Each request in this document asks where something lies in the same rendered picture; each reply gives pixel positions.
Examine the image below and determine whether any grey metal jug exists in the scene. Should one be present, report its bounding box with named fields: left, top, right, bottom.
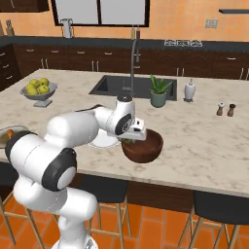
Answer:
left=60, top=18, right=75, bottom=40

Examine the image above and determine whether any dark brown island base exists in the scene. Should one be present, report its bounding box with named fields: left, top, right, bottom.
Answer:
left=69, top=173, right=196, bottom=214

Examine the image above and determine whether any green plant in grey pot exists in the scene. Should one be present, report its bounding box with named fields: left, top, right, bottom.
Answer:
left=148, top=74, right=173, bottom=109

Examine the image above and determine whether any grey fruit bowl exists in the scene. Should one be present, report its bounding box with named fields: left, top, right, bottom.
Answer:
left=19, top=81, right=58, bottom=108

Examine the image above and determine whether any dark sink basin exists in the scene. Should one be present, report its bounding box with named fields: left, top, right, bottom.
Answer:
left=89, top=74, right=179, bottom=102

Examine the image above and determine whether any black-framed window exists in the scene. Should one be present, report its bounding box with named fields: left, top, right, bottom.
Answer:
left=50, top=0, right=151, bottom=28

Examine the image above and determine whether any white plate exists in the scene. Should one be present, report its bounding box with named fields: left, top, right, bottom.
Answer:
left=88, top=128, right=122, bottom=150

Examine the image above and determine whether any grey wall outlet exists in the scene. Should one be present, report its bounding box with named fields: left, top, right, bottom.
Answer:
left=204, top=18, right=219, bottom=29

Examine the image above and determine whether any grey plate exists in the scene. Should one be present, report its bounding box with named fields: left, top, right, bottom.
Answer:
left=0, top=124, right=30, bottom=149

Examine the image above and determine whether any white soap dispenser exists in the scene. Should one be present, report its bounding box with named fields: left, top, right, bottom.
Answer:
left=183, top=78, right=196, bottom=103

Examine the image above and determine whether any wooden knife block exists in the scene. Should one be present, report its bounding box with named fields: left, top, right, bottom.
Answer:
left=4, top=18, right=16, bottom=37

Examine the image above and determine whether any dark brown wall cupboard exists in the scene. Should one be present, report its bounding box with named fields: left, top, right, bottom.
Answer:
left=0, top=0, right=51, bottom=14

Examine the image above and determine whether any dark wall shelf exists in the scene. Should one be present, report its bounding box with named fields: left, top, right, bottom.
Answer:
left=218, top=8, right=249, bottom=15

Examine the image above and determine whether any white-capped salt shaker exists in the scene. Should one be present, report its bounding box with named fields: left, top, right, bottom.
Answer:
left=216, top=102, right=226, bottom=117

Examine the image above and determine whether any dark-capped pepper shaker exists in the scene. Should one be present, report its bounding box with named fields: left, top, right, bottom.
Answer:
left=227, top=103, right=237, bottom=118

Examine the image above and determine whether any black stool with wooden legs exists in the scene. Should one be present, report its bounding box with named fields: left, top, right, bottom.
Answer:
left=177, top=190, right=249, bottom=249
left=77, top=174, right=130, bottom=249
left=0, top=160, right=45, bottom=249

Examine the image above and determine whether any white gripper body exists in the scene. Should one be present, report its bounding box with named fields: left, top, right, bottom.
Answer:
left=121, top=127, right=148, bottom=142

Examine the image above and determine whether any dark brown cupboard run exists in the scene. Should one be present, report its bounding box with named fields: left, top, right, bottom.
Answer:
left=0, top=42, right=249, bottom=92

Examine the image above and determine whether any hob with white grates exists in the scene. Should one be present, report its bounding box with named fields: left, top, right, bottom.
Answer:
left=163, top=39, right=204, bottom=49

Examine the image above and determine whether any grey tall tap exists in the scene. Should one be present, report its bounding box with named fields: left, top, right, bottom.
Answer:
left=122, top=38, right=141, bottom=98

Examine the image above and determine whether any brown wooden bowl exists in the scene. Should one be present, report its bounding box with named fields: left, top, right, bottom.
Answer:
left=121, top=128, right=164, bottom=164

